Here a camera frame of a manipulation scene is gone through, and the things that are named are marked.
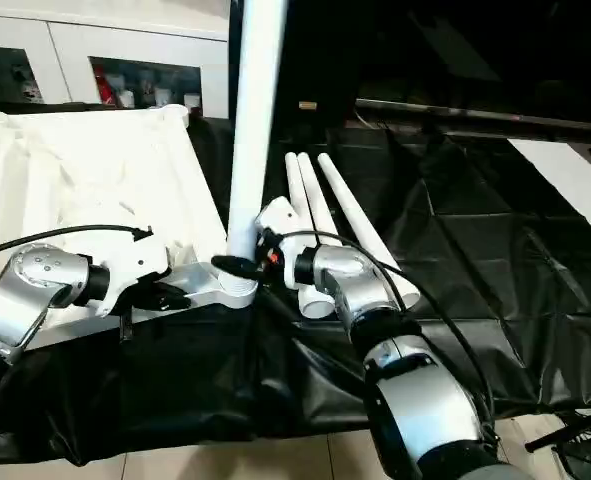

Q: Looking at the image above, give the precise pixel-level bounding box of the white plastic table leg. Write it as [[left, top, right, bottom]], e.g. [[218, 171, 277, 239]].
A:
[[284, 152, 335, 322], [296, 152, 341, 236], [316, 153, 422, 310], [222, 0, 290, 296]]

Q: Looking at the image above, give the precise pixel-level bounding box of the white plastic table top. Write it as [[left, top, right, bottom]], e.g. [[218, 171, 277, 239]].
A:
[[0, 103, 261, 354]]

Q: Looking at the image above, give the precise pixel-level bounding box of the white glass-door cabinet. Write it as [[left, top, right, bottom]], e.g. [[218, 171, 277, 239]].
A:
[[0, 12, 231, 119]]

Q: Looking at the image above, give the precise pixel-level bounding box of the black metal rod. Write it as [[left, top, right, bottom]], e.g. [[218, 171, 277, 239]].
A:
[[354, 97, 591, 135]]

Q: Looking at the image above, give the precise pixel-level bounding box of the white flat panel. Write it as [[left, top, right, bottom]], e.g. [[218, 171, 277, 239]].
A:
[[506, 137, 591, 254]]

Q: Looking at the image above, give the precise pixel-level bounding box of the black metal stand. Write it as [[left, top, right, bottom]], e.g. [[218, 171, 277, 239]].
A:
[[523, 405, 591, 480]]

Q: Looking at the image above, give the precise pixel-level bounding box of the black left wrist camera cable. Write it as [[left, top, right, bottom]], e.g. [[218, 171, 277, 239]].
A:
[[0, 224, 155, 261]]

